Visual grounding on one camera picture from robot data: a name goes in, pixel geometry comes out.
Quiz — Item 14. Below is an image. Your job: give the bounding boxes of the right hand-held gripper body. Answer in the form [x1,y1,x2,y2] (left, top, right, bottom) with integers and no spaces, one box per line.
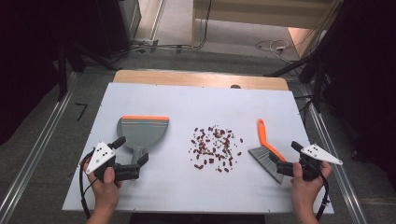
[275,143,344,182]

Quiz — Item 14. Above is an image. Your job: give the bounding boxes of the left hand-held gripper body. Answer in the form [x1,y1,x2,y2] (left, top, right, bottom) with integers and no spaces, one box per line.
[85,141,142,183]

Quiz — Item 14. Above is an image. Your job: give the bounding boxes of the orange-handled grey brush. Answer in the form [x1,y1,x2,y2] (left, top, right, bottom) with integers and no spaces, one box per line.
[247,118,288,185]

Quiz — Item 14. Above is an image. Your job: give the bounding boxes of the grey dustpan with orange edge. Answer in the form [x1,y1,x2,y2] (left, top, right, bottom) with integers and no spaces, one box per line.
[116,115,170,165]

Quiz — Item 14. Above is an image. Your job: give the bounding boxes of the pile of red beans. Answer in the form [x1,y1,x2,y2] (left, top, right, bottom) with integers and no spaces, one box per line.
[188,124,245,174]

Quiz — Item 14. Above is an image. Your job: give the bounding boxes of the person's left hand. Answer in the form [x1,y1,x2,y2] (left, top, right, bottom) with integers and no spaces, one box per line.
[83,155,124,213]

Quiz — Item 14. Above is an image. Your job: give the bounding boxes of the person's right hand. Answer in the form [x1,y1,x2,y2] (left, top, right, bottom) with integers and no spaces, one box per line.
[290,161,334,217]

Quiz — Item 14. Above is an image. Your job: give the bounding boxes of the black tape mark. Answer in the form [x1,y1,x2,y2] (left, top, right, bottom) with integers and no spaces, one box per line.
[75,103,90,122]

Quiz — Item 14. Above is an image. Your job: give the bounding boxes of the white board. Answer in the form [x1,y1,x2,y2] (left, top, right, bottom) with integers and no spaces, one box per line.
[61,82,335,216]

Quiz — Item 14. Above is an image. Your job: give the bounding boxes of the black metal stand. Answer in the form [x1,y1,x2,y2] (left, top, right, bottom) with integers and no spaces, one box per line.
[263,0,356,113]
[55,40,120,103]

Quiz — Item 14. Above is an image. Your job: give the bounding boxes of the dark curtain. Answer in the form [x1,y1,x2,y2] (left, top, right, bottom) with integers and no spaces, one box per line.
[320,0,396,181]
[0,0,104,147]

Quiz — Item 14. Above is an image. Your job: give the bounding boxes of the wooden table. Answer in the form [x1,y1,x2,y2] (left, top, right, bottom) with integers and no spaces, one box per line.
[112,69,290,91]

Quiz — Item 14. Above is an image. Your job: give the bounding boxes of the black cabinet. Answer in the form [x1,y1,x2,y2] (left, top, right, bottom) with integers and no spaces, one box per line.
[92,0,143,60]

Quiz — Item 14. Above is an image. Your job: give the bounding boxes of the light wooden furniture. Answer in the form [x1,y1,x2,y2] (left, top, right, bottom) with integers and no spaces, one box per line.
[191,0,344,60]

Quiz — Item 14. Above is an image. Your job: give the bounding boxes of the metal floor rail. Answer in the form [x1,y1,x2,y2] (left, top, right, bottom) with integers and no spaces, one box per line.
[0,72,79,224]
[299,88,369,224]

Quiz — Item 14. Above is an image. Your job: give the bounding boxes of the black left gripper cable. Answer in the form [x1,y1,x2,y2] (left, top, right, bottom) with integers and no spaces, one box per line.
[78,148,98,220]

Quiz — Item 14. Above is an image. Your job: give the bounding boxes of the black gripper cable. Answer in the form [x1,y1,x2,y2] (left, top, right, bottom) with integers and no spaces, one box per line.
[313,164,331,222]
[78,148,98,220]

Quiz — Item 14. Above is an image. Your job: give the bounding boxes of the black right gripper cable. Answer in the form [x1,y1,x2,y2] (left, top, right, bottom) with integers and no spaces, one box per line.
[313,164,331,222]

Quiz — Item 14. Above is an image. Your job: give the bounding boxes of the white floor cable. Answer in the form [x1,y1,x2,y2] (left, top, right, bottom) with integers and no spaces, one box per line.
[255,38,293,63]

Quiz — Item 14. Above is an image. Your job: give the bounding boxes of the black floor cable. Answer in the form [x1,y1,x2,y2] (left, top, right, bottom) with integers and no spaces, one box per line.
[108,0,214,63]

